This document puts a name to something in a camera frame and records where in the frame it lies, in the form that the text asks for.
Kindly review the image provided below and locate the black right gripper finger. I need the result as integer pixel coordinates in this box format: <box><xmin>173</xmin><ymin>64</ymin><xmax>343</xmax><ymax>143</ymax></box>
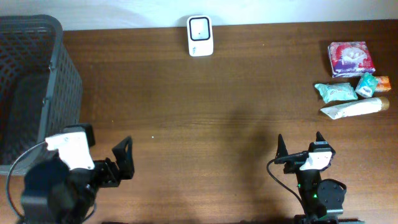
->
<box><xmin>275</xmin><ymin>134</ymin><xmax>289</xmax><ymax>157</ymax></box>
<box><xmin>308</xmin><ymin>131</ymin><xmax>335</xmax><ymax>152</ymax></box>

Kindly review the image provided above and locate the green wipes pack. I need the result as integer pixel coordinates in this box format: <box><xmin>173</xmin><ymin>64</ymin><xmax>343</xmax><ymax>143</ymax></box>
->
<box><xmin>314</xmin><ymin>83</ymin><xmax>358</xmax><ymax>103</ymax></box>

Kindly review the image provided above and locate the white cream tube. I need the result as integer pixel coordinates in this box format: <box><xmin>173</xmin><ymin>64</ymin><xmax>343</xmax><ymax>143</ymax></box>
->
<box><xmin>320</xmin><ymin>97</ymin><xmax>390</xmax><ymax>120</ymax></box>

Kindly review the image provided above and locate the teal small tissue pack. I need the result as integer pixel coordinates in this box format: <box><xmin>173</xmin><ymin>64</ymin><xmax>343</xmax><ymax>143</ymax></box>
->
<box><xmin>355</xmin><ymin>72</ymin><xmax>378</xmax><ymax>98</ymax></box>

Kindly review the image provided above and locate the orange small tissue pack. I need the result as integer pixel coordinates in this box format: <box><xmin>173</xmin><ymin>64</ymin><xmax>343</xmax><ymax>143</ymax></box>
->
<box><xmin>375</xmin><ymin>76</ymin><xmax>392</xmax><ymax>92</ymax></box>

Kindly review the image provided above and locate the red purple tissue pack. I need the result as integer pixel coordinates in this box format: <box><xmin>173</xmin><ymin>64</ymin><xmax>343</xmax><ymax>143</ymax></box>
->
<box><xmin>328</xmin><ymin>41</ymin><xmax>376</xmax><ymax>78</ymax></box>

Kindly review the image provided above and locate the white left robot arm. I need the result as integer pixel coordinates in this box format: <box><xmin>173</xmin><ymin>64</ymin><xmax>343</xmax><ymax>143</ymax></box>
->
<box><xmin>19</xmin><ymin>123</ymin><xmax>134</xmax><ymax>223</ymax></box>

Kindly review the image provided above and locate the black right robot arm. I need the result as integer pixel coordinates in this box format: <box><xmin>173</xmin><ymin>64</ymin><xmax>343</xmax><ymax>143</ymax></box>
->
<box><xmin>266</xmin><ymin>132</ymin><xmax>363</xmax><ymax>224</ymax></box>

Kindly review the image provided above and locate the grey plastic basket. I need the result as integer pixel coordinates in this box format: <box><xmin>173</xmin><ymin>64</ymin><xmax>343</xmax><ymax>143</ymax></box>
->
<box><xmin>1</xmin><ymin>15</ymin><xmax>83</xmax><ymax>175</ymax></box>

